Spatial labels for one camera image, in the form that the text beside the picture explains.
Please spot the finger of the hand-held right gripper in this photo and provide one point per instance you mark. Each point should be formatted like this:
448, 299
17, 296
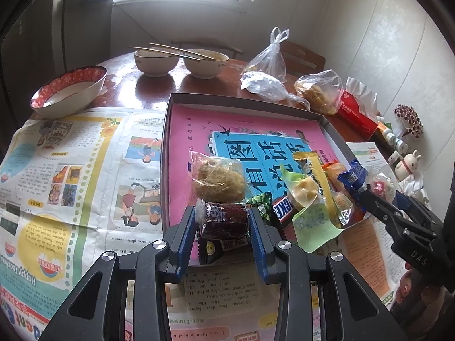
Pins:
384, 213
416, 211

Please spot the red patterned bowl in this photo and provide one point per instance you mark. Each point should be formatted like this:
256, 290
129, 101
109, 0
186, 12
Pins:
67, 96

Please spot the yellow snack packet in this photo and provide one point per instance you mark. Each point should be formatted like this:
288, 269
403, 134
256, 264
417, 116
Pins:
318, 172

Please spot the white crumpled tissue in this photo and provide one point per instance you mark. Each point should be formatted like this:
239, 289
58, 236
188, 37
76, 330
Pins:
414, 186

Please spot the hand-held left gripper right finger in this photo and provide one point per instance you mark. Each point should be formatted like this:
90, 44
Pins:
257, 245

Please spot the person's right hand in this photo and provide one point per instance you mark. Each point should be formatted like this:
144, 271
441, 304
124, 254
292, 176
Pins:
410, 287

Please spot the orange-ended clear biscuit packet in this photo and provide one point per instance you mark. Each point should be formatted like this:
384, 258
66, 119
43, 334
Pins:
341, 202

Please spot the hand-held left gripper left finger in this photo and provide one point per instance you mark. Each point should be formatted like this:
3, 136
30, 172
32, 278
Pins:
185, 241

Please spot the brown bottle with orange cap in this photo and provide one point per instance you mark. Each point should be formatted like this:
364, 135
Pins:
385, 133

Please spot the white bowl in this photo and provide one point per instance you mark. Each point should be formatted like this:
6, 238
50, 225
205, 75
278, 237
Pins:
156, 64
206, 67

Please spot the dark cardboard box tray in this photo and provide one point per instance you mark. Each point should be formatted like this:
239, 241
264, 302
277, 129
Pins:
165, 184

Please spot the wooden chair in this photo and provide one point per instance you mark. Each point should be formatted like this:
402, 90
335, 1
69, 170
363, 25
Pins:
305, 57

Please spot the green packet with yellow pastry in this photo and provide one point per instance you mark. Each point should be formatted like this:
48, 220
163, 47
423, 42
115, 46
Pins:
305, 191

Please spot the red tissue pack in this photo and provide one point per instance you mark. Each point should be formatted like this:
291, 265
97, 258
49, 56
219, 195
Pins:
355, 113

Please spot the small white bottle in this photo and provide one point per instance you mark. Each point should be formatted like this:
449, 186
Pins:
395, 157
400, 145

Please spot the white rabbit figurine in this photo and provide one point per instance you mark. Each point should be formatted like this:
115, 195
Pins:
408, 167

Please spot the plastic bag of yellow pastries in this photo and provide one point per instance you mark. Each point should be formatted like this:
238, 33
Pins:
320, 94

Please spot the pink and blue book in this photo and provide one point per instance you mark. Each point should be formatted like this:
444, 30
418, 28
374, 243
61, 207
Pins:
185, 131

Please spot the blue snack packet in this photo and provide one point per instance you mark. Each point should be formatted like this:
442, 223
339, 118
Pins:
352, 176

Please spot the clear packet of shredded snack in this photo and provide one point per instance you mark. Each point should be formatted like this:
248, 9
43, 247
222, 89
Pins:
218, 179

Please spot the small red candy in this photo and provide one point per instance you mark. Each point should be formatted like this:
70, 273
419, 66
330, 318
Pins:
382, 186

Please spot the paper sheet with green heading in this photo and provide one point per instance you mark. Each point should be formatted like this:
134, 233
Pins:
369, 160

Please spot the colourful newspaper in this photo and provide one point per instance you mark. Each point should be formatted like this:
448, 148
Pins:
71, 184

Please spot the dark red snack packet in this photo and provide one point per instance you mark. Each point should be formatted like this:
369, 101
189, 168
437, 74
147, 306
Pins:
224, 218

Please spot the brown chocolate bar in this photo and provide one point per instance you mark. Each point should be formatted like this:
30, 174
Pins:
282, 207

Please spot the dried flower decoration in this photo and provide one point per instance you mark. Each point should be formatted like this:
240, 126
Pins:
408, 120

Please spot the dark refrigerator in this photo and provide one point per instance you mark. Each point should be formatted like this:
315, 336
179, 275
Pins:
53, 25

